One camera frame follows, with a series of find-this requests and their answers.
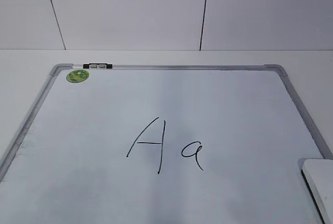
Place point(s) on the white board eraser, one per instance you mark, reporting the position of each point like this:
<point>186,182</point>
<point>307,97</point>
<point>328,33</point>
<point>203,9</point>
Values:
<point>317,176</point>

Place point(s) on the round green sticker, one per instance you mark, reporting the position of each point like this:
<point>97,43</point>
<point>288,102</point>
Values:
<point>77,76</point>

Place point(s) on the white board with grey frame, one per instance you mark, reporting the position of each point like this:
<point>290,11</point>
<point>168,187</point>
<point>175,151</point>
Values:
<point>162,144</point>

